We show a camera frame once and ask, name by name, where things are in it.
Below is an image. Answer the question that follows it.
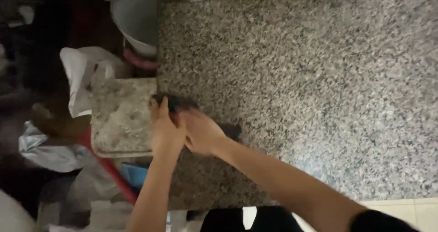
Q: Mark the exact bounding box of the person's left hand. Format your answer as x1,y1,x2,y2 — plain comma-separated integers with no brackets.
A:
149,96,187,157

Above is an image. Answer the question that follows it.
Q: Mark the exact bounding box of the person's right hand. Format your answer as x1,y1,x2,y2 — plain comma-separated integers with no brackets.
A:
176,108,228,156

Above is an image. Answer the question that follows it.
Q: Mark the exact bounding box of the black cloth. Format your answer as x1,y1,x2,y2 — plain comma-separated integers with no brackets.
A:
151,94,242,141

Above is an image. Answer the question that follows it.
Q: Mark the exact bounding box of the dirty grey board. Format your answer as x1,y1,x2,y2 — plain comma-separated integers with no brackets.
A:
90,77,158,159

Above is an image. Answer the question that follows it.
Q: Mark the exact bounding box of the blue dustpan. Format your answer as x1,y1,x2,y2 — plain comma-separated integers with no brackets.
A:
121,162,150,189

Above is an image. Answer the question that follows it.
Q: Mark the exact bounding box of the white plastic bag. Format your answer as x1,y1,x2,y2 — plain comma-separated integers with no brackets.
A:
60,46,126,119

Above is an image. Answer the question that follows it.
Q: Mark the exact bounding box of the white plastic bucket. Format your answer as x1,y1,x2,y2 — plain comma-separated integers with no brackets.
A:
109,0,159,58

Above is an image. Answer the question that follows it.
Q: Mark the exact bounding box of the clear plastic bag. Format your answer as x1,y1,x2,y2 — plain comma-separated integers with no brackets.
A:
37,164,135,232

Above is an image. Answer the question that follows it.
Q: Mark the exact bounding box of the silvery plastic bag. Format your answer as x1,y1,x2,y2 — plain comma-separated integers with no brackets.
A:
18,120,94,173

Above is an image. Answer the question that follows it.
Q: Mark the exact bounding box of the person's black clothing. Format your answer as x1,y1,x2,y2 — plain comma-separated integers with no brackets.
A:
199,206,304,232

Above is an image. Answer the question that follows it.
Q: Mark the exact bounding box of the person's black sleeve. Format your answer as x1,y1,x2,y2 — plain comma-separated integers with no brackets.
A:
349,209,422,232

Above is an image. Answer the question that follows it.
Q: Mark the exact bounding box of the pink plastic ring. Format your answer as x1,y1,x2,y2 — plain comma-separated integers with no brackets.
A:
123,47,161,71

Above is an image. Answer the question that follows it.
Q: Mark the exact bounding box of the red handle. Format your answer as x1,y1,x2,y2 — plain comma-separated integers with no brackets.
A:
76,125,139,206

